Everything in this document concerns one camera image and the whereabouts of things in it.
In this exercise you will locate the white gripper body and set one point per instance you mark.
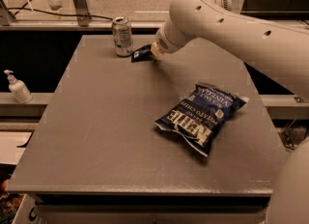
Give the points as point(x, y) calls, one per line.
point(163, 44)

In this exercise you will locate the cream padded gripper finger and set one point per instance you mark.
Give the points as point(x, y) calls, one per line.
point(155, 49)

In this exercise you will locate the blue rxbar blueberry wrapper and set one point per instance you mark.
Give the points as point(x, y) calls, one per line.
point(143, 53)

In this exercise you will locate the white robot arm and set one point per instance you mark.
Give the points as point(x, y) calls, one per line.
point(280, 52)

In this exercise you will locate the silver 7up soda can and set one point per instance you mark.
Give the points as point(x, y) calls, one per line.
point(122, 35)

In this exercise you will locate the blue kettle chips bag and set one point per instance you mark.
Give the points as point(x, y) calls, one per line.
point(199, 117)

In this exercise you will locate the white pump soap bottle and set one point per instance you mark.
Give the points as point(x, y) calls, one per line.
point(18, 88)

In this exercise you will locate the white cardboard box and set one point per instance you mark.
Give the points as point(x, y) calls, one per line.
point(26, 213)

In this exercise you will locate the left metal rail bracket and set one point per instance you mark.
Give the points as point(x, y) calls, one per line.
point(82, 12)

